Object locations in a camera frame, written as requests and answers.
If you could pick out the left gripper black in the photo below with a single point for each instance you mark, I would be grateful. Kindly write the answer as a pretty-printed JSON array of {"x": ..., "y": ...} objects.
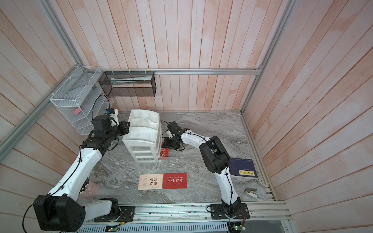
[{"x": 125, "y": 128}]

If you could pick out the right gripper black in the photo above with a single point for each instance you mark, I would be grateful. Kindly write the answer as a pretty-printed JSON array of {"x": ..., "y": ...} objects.
[{"x": 166, "y": 143}]

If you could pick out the white plastic drawer organizer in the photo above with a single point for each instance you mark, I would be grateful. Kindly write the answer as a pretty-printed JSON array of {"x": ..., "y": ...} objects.
[{"x": 144, "y": 140}]

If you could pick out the red postcard white characters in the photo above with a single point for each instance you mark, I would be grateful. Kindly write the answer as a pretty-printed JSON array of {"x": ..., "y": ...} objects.
[{"x": 175, "y": 181}]

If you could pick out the beige postcard red characters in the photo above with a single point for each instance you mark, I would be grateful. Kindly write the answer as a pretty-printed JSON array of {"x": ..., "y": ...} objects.
[{"x": 150, "y": 181}]

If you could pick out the red postcard gold characters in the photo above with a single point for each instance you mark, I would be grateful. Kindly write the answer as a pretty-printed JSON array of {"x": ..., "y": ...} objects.
[{"x": 164, "y": 153}]

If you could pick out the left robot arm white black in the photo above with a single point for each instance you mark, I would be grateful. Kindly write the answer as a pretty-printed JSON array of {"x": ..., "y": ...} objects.
[{"x": 59, "y": 210}]

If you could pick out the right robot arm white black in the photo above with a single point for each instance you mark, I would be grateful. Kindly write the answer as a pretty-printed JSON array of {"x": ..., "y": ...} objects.
[{"x": 215, "y": 157}]

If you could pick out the pink eraser block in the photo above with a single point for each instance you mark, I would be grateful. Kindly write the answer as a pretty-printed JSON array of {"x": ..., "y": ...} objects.
[{"x": 77, "y": 111}]

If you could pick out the pink metal pencil cup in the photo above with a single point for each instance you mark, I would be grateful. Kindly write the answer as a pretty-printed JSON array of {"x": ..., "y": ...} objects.
[{"x": 89, "y": 191}]

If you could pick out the dark blue notebook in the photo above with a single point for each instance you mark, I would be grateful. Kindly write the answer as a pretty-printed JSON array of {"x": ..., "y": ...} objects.
[{"x": 242, "y": 168}]

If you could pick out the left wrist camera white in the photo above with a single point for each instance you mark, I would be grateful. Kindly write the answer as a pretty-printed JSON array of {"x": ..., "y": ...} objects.
[{"x": 113, "y": 114}]

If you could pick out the black mesh wall basket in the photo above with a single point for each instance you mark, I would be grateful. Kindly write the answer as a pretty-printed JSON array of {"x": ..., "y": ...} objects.
[{"x": 125, "y": 84}]

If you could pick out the white wire wall shelf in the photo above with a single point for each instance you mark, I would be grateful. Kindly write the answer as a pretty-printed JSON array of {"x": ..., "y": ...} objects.
[{"x": 80, "y": 90}]

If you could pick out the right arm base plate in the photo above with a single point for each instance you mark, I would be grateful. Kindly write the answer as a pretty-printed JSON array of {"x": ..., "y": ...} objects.
[{"x": 222, "y": 211}]

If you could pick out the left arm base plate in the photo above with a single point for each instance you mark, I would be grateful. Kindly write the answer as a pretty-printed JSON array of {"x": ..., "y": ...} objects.
[{"x": 118, "y": 214}]

